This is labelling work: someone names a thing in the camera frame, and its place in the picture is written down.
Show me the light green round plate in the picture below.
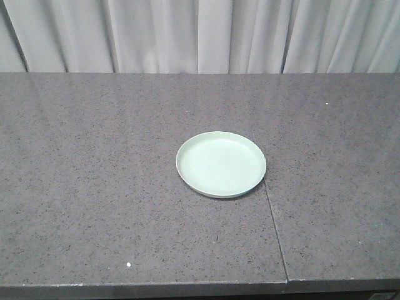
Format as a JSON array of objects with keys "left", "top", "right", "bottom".
[{"left": 176, "top": 131, "right": 267, "bottom": 199}]

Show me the white pleated curtain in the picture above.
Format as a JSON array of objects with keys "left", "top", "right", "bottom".
[{"left": 1, "top": 1, "right": 399, "bottom": 74}]

